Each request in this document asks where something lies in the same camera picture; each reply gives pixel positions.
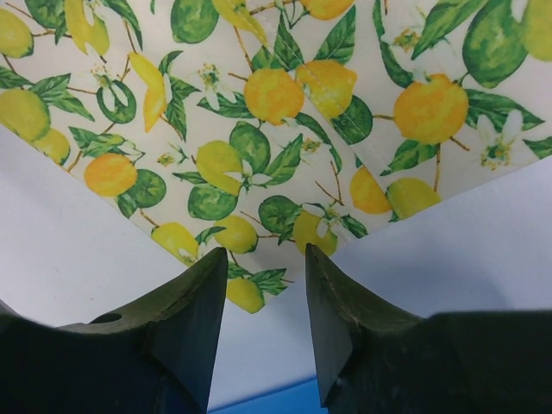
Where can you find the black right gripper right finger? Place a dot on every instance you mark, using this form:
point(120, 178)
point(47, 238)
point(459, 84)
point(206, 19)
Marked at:
point(367, 350)

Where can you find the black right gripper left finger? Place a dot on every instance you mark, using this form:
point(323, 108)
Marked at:
point(155, 354)

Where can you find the lemon print skirt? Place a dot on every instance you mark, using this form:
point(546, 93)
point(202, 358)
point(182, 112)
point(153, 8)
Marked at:
point(266, 126)

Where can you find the blue plastic bin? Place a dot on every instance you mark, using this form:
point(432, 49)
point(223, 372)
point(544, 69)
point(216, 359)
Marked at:
point(298, 394)

